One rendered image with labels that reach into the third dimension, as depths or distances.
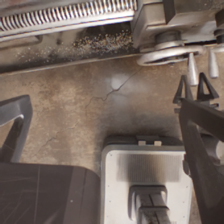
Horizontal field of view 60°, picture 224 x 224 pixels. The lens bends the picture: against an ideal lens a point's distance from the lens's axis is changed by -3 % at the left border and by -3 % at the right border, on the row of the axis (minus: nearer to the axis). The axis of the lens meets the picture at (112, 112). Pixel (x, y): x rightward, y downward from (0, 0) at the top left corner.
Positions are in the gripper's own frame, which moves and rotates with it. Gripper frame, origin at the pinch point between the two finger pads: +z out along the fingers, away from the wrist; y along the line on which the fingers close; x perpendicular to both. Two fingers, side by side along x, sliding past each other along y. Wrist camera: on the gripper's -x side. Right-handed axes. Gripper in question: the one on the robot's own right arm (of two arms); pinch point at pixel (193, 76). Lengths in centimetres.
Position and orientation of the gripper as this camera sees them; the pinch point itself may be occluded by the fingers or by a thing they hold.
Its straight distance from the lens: 56.6
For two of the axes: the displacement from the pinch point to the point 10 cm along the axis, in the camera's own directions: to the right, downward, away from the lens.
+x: -2.9, -0.6, 9.5
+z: -1.4, -9.8, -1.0
